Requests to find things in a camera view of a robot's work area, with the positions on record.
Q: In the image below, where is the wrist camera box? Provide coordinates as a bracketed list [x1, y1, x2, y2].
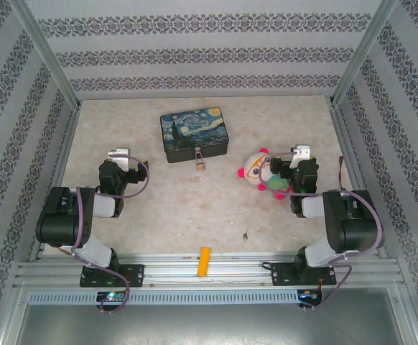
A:
[290, 144, 312, 167]
[107, 146, 131, 173]

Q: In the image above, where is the left circuit board with lights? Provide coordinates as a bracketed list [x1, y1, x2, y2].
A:
[96, 291, 127, 302]

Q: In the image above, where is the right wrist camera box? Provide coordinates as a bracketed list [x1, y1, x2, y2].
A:
[290, 144, 312, 167]

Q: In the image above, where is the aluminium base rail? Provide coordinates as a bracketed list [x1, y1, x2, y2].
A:
[13, 251, 407, 288]

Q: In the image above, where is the aluminium side rail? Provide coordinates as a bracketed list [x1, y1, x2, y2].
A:
[327, 102, 389, 258]
[27, 103, 83, 262]

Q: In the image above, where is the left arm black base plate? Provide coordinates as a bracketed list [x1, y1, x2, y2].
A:
[80, 264, 146, 288]

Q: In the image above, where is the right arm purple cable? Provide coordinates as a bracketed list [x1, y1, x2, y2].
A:
[259, 151, 386, 312]

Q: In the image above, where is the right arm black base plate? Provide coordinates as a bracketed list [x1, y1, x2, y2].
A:
[270, 262, 338, 288]

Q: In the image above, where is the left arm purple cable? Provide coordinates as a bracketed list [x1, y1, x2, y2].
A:
[70, 156, 149, 316]

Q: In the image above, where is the aluminium frame post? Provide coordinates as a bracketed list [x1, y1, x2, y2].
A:
[330, 0, 400, 107]
[9, 0, 83, 109]

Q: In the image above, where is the starry night print tin box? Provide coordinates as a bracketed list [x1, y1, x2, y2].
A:
[159, 106, 228, 165]

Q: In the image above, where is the grey metal sheet panel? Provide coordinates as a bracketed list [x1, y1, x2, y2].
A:
[0, 287, 418, 345]

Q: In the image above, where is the white pink plush toy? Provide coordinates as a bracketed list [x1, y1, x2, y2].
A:
[236, 147, 292, 201]

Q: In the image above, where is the grey slotted cable duct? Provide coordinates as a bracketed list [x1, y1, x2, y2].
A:
[27, 290, 299, 305]

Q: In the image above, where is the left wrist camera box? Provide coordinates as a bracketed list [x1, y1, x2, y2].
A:
[107, 146, 131, 173]

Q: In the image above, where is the yellow block on rail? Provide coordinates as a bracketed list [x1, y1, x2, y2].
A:
[196, 246, 212, 277]

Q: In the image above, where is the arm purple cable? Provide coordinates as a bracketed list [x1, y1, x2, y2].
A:
[259, 151, 386, 312]
[70, 156, 149, 316]

